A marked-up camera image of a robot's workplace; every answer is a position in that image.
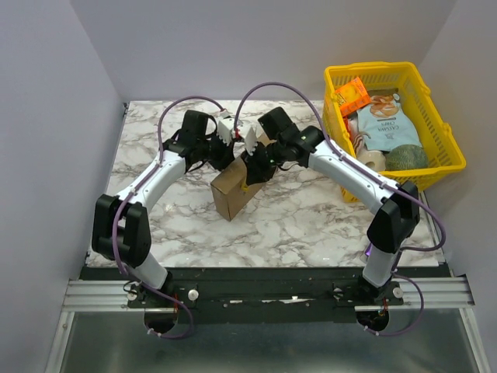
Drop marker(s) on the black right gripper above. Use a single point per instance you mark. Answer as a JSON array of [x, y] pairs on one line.
[[255, 165]]

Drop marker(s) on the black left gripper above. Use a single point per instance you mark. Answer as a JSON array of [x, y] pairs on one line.
[[227, 156]]

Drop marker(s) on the brown cardboard express box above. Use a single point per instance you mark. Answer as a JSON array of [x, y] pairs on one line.
[[229, 200]]

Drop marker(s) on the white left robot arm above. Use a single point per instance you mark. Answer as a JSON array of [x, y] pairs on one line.
[[121, 229]]

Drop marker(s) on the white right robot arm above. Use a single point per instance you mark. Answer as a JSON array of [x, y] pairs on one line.
[[393, 205]]

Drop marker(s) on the orange snack box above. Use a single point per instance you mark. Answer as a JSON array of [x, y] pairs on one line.
[[352, 96]]

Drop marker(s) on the purple white box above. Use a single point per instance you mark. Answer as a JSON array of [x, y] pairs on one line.
[[368, 250]]

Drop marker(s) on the red white striped package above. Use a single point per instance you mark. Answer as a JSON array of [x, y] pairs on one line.
[[356, 136]]

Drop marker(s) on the light blue chips bag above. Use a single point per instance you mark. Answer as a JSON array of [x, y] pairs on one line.
[[383, 124]]

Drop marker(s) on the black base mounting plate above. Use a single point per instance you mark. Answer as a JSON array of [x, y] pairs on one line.
[[213, 296]]

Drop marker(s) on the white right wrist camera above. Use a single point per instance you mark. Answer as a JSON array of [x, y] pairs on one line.
[[249, 137]]

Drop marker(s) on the aluminium rail frame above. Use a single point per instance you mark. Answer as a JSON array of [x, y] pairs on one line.
[[305, 228]]

